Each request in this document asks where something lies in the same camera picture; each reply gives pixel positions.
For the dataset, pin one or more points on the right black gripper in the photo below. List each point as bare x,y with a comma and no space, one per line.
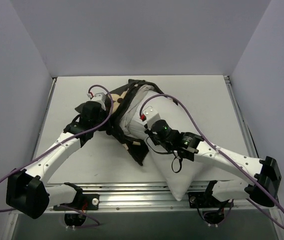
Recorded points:
149,131

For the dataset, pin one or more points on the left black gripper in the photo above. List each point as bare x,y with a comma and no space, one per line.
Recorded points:
92,110

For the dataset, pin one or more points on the black pillowcase with beige flowers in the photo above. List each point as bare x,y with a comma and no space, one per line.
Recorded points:
121,105

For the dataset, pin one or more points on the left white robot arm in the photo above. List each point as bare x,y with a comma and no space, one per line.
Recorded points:
27,189

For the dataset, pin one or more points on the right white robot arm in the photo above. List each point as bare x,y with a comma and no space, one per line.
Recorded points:
259,178

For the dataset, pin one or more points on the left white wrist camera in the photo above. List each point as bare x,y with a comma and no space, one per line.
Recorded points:
99,98

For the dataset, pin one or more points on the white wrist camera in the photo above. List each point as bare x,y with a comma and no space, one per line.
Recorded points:
99,98
149,116

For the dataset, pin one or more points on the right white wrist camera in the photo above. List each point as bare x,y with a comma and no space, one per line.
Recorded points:
149,116

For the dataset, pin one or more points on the aluminium rail frame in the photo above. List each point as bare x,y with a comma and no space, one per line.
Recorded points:
150,202

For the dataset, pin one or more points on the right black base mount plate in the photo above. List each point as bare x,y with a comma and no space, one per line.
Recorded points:
197,199

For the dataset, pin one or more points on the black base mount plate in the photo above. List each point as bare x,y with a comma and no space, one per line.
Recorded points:
197,199
83,202

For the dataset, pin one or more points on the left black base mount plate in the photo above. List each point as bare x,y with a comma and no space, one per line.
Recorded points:
83,202

